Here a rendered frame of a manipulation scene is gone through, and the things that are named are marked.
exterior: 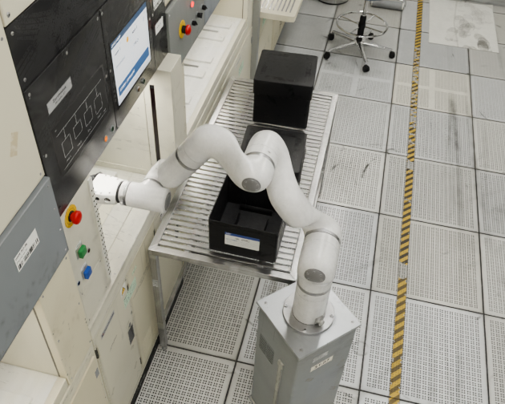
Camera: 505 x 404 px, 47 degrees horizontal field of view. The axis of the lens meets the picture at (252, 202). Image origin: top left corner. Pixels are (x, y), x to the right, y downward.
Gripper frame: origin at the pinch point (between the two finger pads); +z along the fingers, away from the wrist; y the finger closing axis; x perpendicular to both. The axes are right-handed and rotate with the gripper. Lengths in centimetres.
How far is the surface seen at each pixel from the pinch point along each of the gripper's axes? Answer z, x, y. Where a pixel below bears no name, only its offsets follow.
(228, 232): -48, -31, 18
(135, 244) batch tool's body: -14.3, -34.2, 6.8
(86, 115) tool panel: -14.3, 38.9, -10.7
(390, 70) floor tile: -111, -119, 303
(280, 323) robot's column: -74, -43, -8
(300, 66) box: -57, -18, 123
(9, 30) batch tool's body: -14, 76, -33
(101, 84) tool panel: -14.3, 41.6, 0.4
